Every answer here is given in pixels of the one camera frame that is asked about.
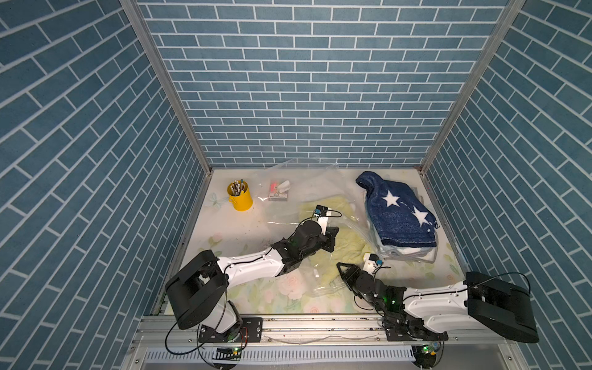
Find light green fluffy blanket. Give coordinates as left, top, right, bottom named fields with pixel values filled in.
left=298, top=196, right=376, bottom=296

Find clear plastic vacuum bag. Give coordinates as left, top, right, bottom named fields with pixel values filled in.
left=252, top=160, right=377, bottom=296

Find cream fluffy navy-trimmed blanket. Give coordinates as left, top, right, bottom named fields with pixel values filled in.
left=367, top=187, right=439, bottom=265

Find navy blue star blanket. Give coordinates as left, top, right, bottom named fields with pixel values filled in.
left=356, top=171, right=439, bottom=248

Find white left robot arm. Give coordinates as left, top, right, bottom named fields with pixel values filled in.
left=165, top=218, right=339, bottom=334

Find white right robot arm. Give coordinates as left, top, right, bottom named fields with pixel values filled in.
left=337, top=262, right=540, bottom=344

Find white plastic bag clip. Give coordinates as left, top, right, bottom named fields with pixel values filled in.
left=275, top=180, right=291, bottom=194

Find highlighter marker pack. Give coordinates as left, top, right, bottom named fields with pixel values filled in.
left=268, top=180, right=291, bottom=201

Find yellow metal pen bucket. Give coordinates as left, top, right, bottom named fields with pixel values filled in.
left=228, top=186, right=253, bottom=212

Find pens in bucket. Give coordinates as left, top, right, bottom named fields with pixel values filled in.
left=228, top=180, right=248, bottom=197

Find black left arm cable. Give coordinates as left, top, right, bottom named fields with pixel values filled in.
left=165, top=209, right=343, bottom=357

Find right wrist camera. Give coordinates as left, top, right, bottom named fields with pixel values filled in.
left=362, top=253, right=383, bottom=275

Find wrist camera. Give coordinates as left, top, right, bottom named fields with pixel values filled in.
left=362, top=253, right=383, bottom=275
left=313, top=204, right=329, bottom=234

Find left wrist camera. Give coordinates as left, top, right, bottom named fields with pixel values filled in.
left=313, top=204, right=329, bottom=234

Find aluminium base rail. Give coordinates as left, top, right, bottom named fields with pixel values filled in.
left=122, top=313, right=528, bottom=369

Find left aluminium corner post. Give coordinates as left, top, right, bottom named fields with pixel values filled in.
left=120, top=0, right=213, bottom=177

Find aluminium corner post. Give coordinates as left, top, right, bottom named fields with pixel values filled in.
left=418, top=0, right=526, bottom=177
left=120, top=0, right=213, bottom=177

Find right aluminium corner post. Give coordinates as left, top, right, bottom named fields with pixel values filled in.
left=418, top=0, right=526, bottom=177

